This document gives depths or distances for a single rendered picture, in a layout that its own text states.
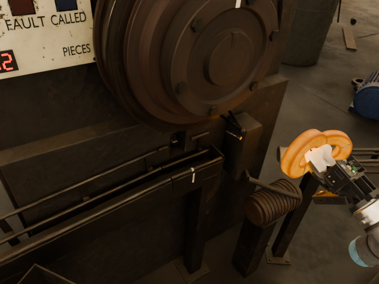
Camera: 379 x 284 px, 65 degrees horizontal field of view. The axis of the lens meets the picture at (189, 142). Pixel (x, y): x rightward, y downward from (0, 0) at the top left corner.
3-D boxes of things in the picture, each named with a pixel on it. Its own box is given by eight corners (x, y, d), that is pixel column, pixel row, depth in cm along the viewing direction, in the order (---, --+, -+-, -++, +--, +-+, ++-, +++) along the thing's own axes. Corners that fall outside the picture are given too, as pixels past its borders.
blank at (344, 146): (312, 167, 115) (314, 173, 113) (298, 141, 107) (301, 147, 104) (353, 151, 110) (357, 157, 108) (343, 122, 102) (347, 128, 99)
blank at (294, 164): (286, 140, 79) (295, 147, 77) (324, 120, 85) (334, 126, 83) (275, 180, 89) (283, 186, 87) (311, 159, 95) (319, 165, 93)
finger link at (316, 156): (313, 134, 81) (338, 160, 77) (302, 146, 86) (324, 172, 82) (306, 137, 80) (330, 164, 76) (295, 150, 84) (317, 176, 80)
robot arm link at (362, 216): (374, 220, 77) (356, 233, 74) (361, 205, 79) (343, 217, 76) (397, 208, 72) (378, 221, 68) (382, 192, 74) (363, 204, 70)
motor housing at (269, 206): (224, 262, 146) (243, 189, 112) (257, 242, 156) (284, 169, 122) (241, 285, 138) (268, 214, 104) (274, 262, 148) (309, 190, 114)
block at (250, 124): (217, 164, 118) (226, 115, 103) (233, 158, 122) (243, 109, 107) (234, 182, 112) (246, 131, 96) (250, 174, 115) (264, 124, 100)
